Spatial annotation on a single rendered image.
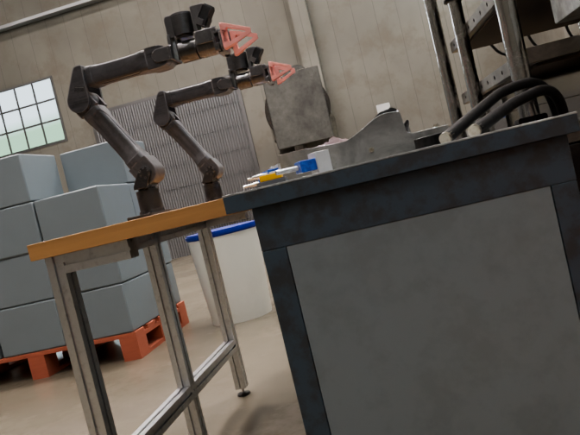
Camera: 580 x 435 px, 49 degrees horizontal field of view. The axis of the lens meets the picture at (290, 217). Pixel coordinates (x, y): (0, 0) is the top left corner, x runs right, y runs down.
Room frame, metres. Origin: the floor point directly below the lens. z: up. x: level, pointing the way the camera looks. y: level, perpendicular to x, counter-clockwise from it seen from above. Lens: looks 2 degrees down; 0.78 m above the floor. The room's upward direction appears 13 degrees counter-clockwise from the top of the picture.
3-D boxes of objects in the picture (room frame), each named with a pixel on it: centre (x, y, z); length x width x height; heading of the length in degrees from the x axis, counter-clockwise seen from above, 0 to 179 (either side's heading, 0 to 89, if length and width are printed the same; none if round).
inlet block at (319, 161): (1.49, -0.05, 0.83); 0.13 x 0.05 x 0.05; 107
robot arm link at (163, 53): (1.71, 0.19, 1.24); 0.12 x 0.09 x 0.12; 79
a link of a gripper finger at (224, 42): (1.65, 0.03, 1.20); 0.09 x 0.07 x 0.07; 79
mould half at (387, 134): (1.98, -0.27, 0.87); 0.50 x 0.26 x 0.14; 84
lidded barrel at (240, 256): (4.42, 0.48, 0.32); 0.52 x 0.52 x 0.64
